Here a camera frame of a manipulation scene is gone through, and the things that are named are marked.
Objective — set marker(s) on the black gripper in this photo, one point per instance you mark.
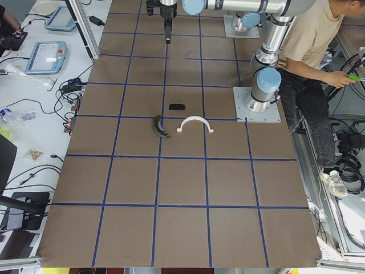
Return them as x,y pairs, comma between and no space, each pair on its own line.
167,12

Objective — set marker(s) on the black power adapter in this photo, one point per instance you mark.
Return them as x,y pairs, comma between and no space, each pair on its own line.
95,20

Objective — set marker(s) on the black brake pad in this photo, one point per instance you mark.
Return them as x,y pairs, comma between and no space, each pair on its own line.
176,107

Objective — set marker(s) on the far blue teach pendant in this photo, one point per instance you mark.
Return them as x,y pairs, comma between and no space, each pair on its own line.
61,20

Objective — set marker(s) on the blue teach pendant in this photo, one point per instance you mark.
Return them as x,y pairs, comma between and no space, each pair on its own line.
46,58
61,20

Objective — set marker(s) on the green curved brake shoe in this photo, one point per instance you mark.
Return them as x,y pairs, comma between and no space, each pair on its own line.
159,129

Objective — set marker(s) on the near blue teach pendant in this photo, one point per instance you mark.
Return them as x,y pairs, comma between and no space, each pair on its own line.
46,58

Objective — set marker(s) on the person in beige shirt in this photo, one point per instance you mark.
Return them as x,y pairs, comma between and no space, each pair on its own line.
301,85

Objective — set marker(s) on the brown paper mat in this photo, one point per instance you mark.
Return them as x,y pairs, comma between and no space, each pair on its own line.
128,198

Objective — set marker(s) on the clear plastic water bottle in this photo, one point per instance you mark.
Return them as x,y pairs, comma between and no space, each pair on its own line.
13,120

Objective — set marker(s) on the black laptop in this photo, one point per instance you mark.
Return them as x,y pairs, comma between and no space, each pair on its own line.
7,159

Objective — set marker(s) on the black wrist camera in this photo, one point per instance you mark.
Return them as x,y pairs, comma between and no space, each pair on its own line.
150,4

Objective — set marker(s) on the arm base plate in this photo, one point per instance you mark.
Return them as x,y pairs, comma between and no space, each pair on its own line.
252,111
253,33

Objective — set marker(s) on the aluminium frame post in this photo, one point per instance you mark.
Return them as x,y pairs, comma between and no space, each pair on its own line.
81,21

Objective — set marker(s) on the white curved plastic bracket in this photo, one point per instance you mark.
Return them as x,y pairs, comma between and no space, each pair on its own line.
194,119

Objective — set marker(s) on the green handled grabber tool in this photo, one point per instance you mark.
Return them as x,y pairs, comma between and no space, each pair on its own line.
356,78

